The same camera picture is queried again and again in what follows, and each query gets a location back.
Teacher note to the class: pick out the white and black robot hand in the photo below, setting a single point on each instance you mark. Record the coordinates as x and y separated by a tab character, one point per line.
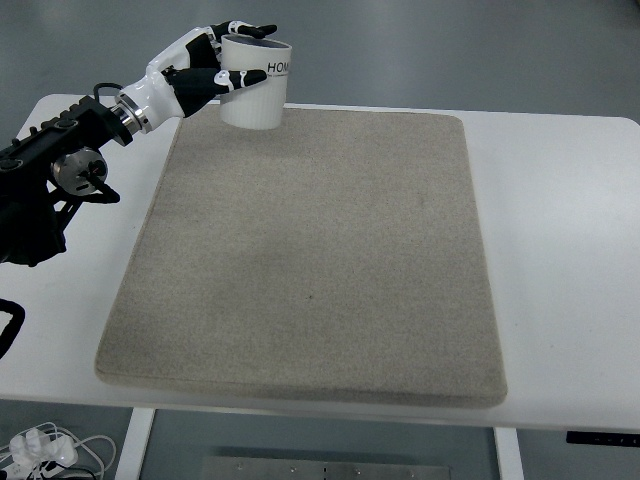
185	85

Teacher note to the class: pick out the white ribbed cup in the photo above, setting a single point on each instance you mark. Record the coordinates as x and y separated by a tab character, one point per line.
255	85

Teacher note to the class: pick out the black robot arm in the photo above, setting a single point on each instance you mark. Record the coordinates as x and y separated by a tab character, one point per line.
55	170

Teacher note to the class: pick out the beige felt mat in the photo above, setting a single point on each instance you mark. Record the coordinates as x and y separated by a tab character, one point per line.
310	260

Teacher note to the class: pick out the white table leg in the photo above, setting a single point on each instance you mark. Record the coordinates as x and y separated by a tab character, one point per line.
509	454
134	445

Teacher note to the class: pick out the white power strip with plugs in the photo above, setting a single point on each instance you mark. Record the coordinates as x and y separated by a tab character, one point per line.
42	447

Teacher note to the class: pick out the grey metal plate with screws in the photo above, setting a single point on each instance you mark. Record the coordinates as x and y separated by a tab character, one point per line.
325	469

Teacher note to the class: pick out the black table control panel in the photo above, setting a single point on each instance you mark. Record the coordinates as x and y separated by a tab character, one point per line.
602	436

